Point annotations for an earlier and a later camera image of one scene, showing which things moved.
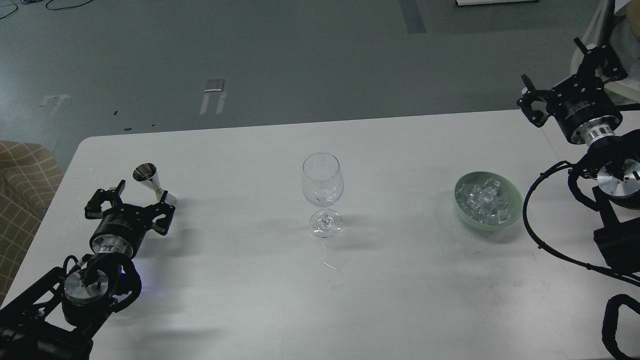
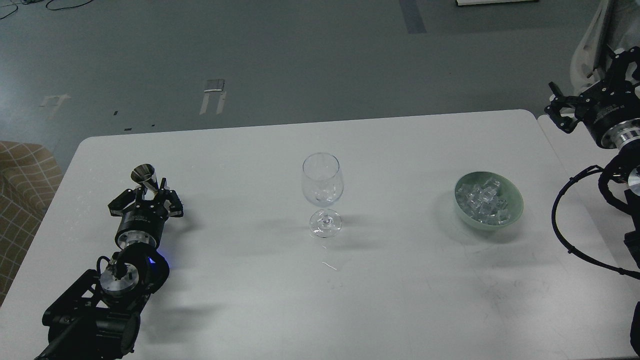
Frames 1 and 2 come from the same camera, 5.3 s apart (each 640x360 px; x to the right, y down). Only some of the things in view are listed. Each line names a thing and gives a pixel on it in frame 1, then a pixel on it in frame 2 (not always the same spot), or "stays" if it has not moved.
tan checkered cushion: [29, 176] stays
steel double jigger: [147, 174] stays
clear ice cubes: [482, 203] stays
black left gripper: [120, 229] -> [143, 221]
